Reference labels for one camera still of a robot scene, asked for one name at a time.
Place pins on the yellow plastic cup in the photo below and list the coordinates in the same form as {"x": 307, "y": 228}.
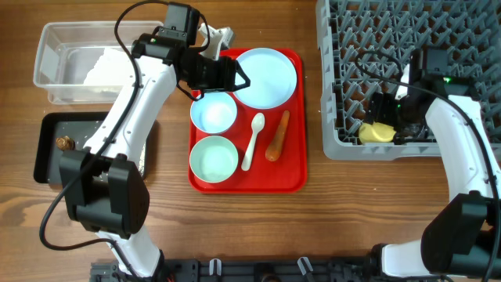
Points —
{"x": 376, "y": 133}

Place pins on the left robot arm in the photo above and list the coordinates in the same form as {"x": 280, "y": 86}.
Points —
{"x": 102, "y": 187}

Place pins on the black tray bin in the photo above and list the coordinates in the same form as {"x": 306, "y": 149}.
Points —
{"x": 78, "y": 126}

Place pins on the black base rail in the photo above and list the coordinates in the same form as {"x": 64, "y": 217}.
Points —
{"x": 303, "y": 269}

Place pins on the brown food piece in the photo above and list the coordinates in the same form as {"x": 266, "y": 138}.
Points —
{"x": 65, "y": 143}

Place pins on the orange carrot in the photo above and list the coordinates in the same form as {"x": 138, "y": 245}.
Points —
{"x": 275, "y": 148}

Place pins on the light blue plate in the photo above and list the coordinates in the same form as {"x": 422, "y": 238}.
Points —
{"x": 273, "y": 78}

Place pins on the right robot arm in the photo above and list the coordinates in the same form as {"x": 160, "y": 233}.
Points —
{"x": 464, "y": 239}

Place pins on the white napkin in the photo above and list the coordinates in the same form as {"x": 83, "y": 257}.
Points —
{"x": 112, "y": 68}

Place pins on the green bowl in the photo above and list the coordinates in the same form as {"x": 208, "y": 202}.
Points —
{"x": 213, "y": 159}

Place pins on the grey dishwasher rack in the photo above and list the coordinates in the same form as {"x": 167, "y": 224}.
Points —
{"x": 361, "y": 41}

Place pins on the white plastic spoon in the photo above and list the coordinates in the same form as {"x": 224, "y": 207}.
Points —
{"x": 257, "y": 124}

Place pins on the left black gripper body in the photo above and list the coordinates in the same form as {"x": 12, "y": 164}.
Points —
{"x": 208, "y": 74}

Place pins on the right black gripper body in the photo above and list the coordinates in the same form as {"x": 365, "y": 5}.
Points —
{"x": 388, "y": 110}

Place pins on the red serving tray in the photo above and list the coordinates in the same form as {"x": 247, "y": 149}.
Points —
{"x": 286, "y": 175}

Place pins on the clear plastic bin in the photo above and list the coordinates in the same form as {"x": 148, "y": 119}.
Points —
{"x": 67, "y": 51}

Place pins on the light blue bowl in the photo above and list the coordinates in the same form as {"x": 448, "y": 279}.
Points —
{"x": 214, "y": 114}

